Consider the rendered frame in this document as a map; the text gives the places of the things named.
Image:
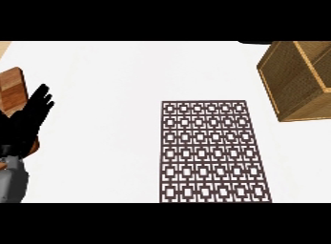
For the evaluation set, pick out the brown wicker basket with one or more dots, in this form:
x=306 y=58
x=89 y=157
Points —
x=303 y=82

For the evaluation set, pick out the brown wooden cutting board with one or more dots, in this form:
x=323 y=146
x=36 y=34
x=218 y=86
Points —
x=3 y=92

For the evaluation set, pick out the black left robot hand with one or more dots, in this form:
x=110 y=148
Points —
x=20 y=127

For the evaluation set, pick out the brown patterned placemat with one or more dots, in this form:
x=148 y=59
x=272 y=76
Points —
x=212 y=152

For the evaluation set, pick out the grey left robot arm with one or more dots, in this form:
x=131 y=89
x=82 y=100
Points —
x=3 y=184

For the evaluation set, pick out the black object at edge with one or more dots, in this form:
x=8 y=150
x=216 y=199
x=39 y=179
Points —
x=255 y=42

